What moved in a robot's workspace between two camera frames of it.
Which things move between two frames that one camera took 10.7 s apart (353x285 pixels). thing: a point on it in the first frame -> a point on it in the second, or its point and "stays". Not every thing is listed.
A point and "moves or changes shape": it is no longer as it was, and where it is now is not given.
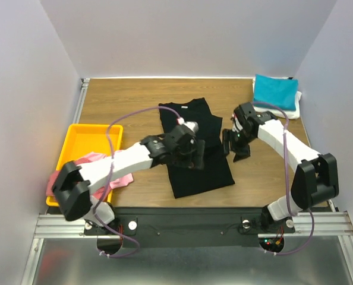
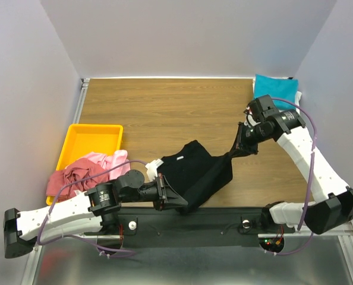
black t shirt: [216, 174] moves or changes shape
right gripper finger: [227, 141] -> [241, 149]
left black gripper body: [198, 154] -> [160, 193]
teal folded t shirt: [281, 92] stays
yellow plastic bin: [82, 139] stays
